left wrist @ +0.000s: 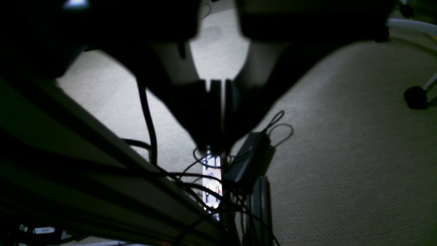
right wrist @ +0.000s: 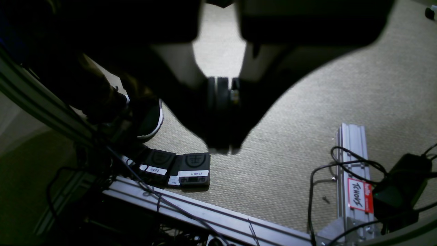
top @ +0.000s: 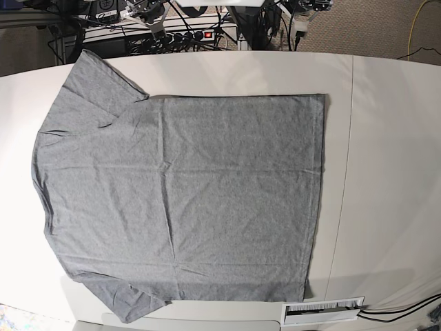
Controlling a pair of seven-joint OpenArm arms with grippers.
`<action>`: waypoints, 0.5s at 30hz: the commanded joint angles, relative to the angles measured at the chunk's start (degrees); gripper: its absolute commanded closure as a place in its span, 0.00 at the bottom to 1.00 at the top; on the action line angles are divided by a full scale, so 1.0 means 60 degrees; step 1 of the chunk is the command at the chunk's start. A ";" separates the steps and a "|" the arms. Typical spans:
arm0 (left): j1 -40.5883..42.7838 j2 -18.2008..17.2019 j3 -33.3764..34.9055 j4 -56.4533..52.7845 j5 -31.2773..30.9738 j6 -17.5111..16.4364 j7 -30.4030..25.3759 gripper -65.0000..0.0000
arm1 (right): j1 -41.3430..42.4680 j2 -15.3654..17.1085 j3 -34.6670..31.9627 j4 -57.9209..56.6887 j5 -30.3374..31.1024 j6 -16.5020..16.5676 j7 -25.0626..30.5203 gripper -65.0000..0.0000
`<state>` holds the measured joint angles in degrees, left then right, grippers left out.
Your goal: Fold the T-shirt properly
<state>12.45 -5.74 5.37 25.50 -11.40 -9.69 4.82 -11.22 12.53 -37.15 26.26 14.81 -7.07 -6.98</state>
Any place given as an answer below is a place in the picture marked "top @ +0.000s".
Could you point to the grey T-shirt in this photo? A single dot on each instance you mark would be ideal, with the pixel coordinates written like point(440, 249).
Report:
point(153, 200)

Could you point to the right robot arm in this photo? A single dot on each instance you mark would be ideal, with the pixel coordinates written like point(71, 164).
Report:
point(150, 14)

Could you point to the white cable grommet box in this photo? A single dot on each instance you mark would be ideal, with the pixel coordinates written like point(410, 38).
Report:
point(320, 312)

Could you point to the black power strip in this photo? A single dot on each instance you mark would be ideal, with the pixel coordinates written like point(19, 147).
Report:
point(197, 37)

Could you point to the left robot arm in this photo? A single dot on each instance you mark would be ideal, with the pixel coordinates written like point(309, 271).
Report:
point(301, 13)

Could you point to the grey table leg column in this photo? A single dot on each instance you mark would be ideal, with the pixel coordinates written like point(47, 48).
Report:
point(244, 27)

